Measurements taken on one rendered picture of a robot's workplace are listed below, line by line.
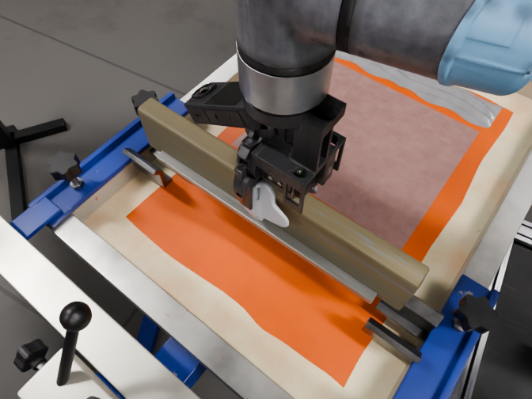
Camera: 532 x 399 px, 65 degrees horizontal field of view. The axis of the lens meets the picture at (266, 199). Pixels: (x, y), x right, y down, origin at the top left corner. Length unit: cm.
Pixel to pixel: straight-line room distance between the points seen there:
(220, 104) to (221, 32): 221
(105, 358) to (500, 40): 48
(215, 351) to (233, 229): 19
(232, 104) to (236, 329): 33
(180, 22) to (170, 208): 210
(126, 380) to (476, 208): 57
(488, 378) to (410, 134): 90
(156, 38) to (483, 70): 243
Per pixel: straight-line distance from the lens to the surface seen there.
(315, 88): 32
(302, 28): 27
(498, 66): 26
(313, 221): 46
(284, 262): 63
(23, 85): 259
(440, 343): 59
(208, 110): 42
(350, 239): 45
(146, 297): 60
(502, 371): 152
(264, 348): 59
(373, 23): 25
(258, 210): 48
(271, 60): 30
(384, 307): 60
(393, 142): 79
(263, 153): 39
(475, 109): 89
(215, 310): 61
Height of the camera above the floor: 154
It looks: 58 degrees down
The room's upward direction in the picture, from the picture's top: straight up
